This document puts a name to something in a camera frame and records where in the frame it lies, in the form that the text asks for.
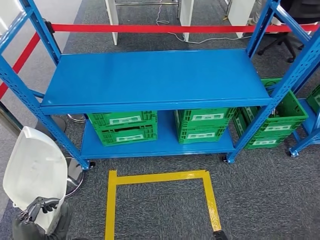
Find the black office chair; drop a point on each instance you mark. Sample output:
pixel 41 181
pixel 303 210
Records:
pixel 300 11

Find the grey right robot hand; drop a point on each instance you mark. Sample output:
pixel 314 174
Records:
pixel 220 236

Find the yellow floor tape rectangle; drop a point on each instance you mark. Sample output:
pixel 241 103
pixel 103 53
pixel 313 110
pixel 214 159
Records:
pixel 160 178

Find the blue metal shelf rack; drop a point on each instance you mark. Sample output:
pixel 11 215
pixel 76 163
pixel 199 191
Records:
pixel 309 119
pixel 155 76

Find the white desk panel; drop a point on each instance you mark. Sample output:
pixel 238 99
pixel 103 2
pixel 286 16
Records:
pixel 240 16

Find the white plastic shell part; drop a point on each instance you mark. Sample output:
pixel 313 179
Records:
pixel 35 165

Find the white desk with metal bar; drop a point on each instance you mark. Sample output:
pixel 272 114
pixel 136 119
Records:
pixel 112 20

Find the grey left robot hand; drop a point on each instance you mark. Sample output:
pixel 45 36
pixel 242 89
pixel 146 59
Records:
pixel 23 228

